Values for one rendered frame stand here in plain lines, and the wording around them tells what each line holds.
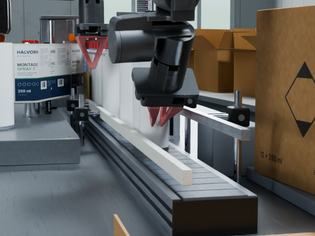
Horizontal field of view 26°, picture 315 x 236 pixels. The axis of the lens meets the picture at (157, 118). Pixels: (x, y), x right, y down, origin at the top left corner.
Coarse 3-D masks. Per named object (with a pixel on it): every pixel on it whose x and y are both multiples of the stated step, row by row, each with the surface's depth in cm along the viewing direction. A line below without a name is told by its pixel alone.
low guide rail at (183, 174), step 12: (96, 108) 163; (108, 120) 143; (120, 120) 134; (120, 132) 128; (132, 132) 116; (144, 144) 105; (156, 156) 97; (168, 156) 91; (168, 168) 89; (180, 168) 83; (180, 180) 83
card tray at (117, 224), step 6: (114, 216) 78; (114, 222) 78; (120, 222) 75; (114, 228) 78; (120, 228) 74; (114, 234) 78; (120, 234) 74; (126, 234) 70; (282, 234) 83; (288, 234) 83; (294, 234) 83; (300, 234) 83; (306, 234) 83; (312, 234) 83
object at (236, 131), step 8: (184, 112) 110; (192, 112) 105; (200, 112) 103; (200, 120) 101; (208, 120) 97; (216, 120) 93; (224, 120) 92; (216, 128) 93; (224, 128) 90; (232, 128) 86; (240, 128) 84; (232, 136) 86; (240, 136) 83; (248, 136) 83
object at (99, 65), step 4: (104, 48) 171; (100, 56) 171; (100, 60) 171; (100, 64) 171; (100, 68) 171; (100, 72) 171; (100, 76) 171; (100, 80) 171; (100, 84) 172; (100, 88) 172; (100, 92) 172; (100, 96) 172; (100, 100) 172; (100, 104) 172
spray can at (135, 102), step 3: (135, 63) 122; (138, 63) 122; (135, 66) 122; (138, 66) 122; (135, 99) 123; (135, 102) 123; (138, 102) 123; (135, 105) 123; (138, 105) 123; (135, 108) 123; (138, 108) 123; (135, 111) 123; (138, 111) 123; (135, 114) 123; (138, 114) 123; (135, 117) 123; (138, 117) 123; (135, 120) 123; (138, 120) 123; (135, 123) 123; (138, 123) 123; (135, 126) 124; (138, 126) 123; (135, 129) 124; (138, 129) 123; (138, 132) 123
